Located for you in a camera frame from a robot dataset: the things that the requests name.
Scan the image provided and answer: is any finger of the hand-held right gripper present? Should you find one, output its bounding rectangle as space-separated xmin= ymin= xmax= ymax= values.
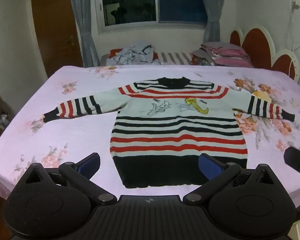
xmin=284 ymin=146 xmax=300 ymax=180

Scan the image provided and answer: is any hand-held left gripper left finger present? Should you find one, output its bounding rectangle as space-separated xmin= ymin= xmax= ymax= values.
xmin=17 ymin=152 xmax=118 ymax=206

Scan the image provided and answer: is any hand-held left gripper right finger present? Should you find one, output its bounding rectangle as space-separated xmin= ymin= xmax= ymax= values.
xmin=182 ymin=153 xmax=285 ymax=206

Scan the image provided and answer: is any striped knit sweater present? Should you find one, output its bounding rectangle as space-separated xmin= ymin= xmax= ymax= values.
xmin=42 ymin=76 xmax=296 ymax=189

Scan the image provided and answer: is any pink floral bed sheet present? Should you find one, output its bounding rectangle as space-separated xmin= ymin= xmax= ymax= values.
xmin=0 ymin=65 xmax=300 ymax=202

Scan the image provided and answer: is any colourful printed cloth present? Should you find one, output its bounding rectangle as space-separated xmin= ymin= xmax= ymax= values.
xmin=192 ymin=55 xmax=213 ymax=66

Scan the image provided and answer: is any stack of pink folded bedding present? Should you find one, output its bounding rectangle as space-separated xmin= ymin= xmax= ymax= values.
xmin=192 ymin=42 xmax=254 ymax=68

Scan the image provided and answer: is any grey striped cloth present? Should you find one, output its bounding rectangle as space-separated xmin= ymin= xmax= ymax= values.
xmin=156 ymin=51 xmax=194 ymax=65

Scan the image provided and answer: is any crumpled grey cloth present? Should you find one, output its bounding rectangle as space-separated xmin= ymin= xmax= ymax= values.
xmin=106 ymin=41 xmax=163 ymax=66

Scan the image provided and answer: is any wooden bed headboard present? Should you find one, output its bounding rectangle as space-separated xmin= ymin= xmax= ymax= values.
xmin=229 ymin=24 xmax=300 ymax=82

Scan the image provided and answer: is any brown wooden door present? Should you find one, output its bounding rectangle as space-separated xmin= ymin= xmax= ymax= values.
xmin=30 ymin=0 xmax=84 ymax=79

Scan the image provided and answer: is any grey curtain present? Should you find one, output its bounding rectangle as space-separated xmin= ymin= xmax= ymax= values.
xmin=67 ymin=0 xmax=100 ymax=68
xmin=199 ymin=0 xmax=230 ymax=43

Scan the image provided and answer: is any sliding glass window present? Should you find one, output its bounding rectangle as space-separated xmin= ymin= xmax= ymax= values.
xmin=94 ymin=0 xmax=208 ymax=34

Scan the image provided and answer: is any white cable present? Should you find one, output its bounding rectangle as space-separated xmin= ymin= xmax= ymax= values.
xmin=289 ymin=5 xmax=300 ymax=77

